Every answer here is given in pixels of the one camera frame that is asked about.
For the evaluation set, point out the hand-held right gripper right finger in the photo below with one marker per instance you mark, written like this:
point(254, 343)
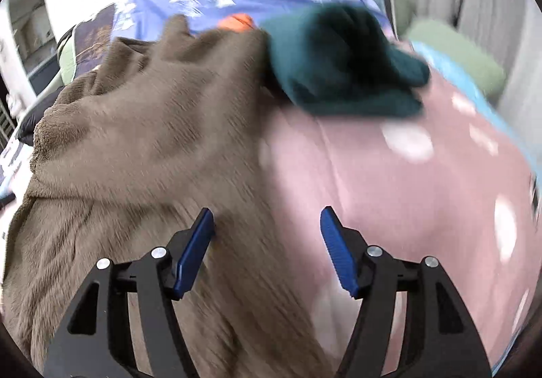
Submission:
point(336, 248)

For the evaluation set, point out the dark green garment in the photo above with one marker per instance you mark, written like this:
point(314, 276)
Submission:
point(338, 64)

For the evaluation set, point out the black jacket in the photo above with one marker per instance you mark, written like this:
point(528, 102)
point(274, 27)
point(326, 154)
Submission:
point(36, 119)

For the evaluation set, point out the green pillow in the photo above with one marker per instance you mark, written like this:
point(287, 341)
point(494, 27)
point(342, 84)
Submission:
point(457, 47)

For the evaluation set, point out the orange cloth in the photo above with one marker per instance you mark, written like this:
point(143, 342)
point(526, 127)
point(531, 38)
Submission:
point(237, 22)

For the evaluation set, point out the light blue blanket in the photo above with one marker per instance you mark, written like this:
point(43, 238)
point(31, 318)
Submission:
point(470, 79)

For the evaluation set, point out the dark patterned cloth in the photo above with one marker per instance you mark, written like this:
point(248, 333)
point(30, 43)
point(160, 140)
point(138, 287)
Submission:
point(93, 39)

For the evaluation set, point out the pink spotted bed sheet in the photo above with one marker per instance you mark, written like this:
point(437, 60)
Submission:
point(381, 191)

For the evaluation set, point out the brown fleece garment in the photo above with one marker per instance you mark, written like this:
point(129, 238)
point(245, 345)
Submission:
point(148, 128)

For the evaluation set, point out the grey curtain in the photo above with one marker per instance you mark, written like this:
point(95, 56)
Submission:
point(487, 1)

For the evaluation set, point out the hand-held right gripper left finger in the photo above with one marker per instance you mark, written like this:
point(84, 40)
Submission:
point(195, 248)

